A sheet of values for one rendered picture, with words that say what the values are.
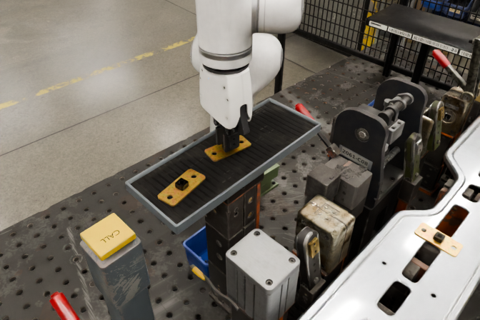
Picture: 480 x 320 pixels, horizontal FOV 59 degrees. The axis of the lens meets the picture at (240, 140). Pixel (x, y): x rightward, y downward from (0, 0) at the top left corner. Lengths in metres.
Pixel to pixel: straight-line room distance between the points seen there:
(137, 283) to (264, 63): 0.59
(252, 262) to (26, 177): 2.14
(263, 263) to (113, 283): 0.23
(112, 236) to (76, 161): 2.04
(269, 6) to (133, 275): 0.45
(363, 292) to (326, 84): 1.24
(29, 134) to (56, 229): 1.73
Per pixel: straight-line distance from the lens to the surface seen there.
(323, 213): 0.79
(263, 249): 0.69
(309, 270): 0.77
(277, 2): 0.60
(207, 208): 0.68
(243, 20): 0.61
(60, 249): 1.30
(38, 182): 2.64
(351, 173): 0.88
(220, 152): 0.77
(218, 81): 0.67
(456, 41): 1.65
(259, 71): 1.06
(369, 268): 0.84
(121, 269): 0.69
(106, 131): 2.87
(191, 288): 1.14
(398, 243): 0.89
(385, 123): 0.86
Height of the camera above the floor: 1.66
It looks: 38 degrees down
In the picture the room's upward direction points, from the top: straight up
